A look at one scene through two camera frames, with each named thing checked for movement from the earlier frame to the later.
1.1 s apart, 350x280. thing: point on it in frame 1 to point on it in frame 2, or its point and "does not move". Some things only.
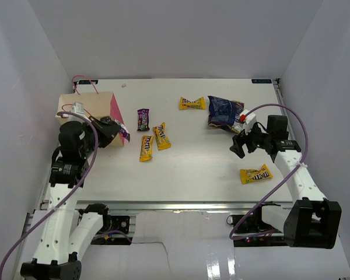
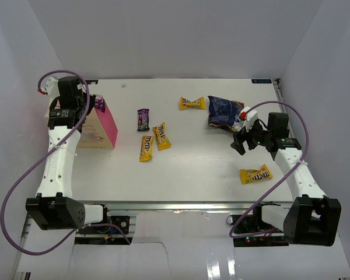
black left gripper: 108,131 to 91,102
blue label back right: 261,81 does not move
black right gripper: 240,140 does not move
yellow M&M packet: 251,175 does not move
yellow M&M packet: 146,152 does not move
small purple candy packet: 124,132 to 100,104
